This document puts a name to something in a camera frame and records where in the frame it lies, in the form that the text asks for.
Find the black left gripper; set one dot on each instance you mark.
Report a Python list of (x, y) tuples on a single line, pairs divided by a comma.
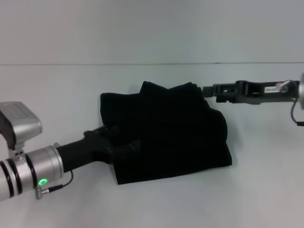
[(85, 149)]

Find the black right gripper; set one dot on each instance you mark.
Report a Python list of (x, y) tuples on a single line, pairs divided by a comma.
[(249, 91)]

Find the black shirt with white print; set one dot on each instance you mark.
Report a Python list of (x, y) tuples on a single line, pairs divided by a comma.
[(171, 133)]

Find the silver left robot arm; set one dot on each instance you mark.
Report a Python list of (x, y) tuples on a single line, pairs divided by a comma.
[(31, 171)]

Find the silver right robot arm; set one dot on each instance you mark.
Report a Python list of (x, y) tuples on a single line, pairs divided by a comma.
[(301, 89)]

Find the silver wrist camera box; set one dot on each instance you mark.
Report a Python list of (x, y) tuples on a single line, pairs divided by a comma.
[(19, 123)]

